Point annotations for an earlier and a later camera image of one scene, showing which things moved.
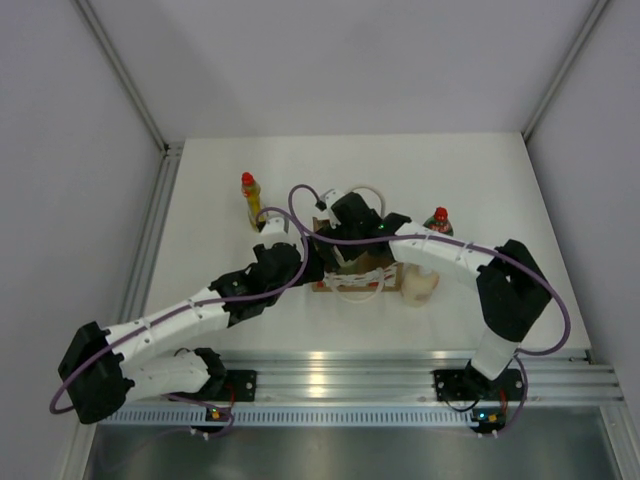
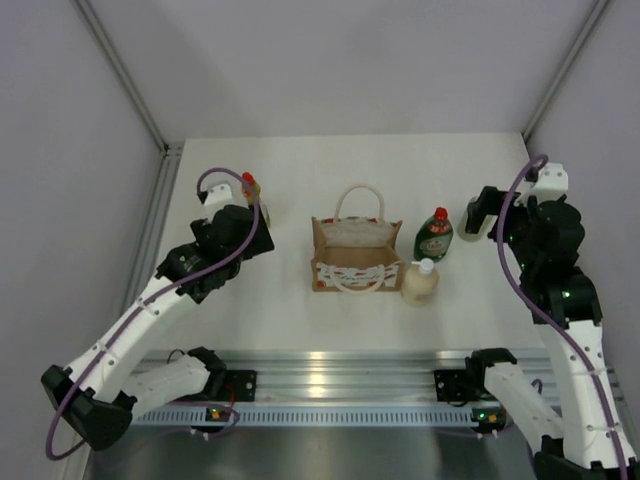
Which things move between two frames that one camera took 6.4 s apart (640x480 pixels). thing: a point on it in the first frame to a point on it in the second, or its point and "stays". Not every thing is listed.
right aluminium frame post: x=563 y=68 stays
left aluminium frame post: x=171 y=152 stays
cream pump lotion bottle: x=417 y=286 stays
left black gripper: x=313 y=270 to x=260 y=242
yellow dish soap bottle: x=250 y=188 stays
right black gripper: x=326 y=246 to x=488 y=203
